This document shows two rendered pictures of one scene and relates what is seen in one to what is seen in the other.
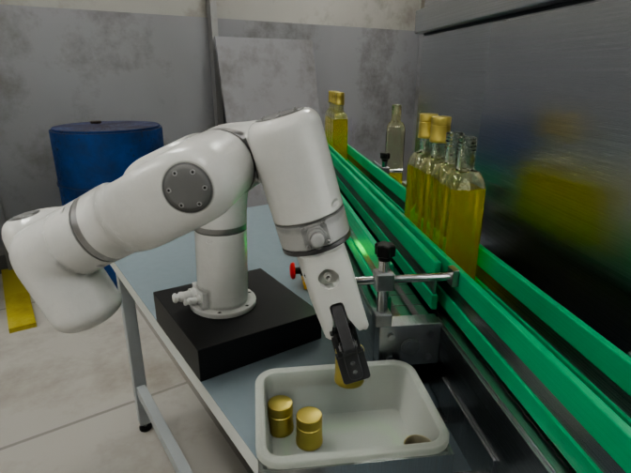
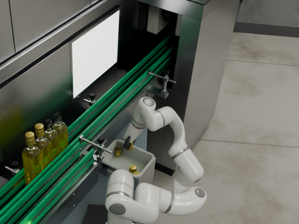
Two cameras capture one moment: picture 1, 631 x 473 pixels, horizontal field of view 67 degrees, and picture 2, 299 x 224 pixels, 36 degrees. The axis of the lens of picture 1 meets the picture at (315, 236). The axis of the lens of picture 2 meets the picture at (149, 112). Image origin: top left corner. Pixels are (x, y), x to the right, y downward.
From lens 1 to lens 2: 2.23 m
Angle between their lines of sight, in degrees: 115
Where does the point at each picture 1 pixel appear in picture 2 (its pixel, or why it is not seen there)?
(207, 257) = not seen: hidden behind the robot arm
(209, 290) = not seen: hidden behind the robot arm
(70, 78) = not seen: outside the picture
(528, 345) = (103, 115)
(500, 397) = (103, 130)
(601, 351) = (92, 108)
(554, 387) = (109, 112)
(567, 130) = (42, 94)
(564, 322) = (85, 115)
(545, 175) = (38, 111)
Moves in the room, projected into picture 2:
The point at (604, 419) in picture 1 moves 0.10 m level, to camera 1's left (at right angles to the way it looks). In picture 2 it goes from (116, 102) to (132, 111)
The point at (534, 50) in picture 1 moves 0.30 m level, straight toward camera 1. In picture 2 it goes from (22, 86) to (92, 68)
